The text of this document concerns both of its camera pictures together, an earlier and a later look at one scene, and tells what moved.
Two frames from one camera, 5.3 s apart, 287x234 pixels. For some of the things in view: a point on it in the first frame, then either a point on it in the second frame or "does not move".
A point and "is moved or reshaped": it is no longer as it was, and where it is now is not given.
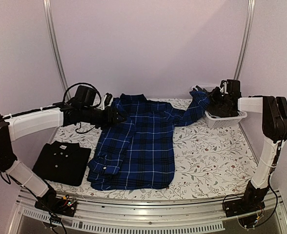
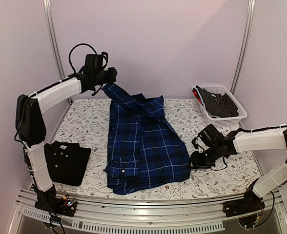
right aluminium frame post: (245, 46) does not move
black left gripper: (113, 120) to (112, 78)
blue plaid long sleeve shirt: (141, 154) is moved or reshaped
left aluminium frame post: (48, 4) does not move
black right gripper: (216, 89) to (197, 163)
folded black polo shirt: (63, 163) does not move
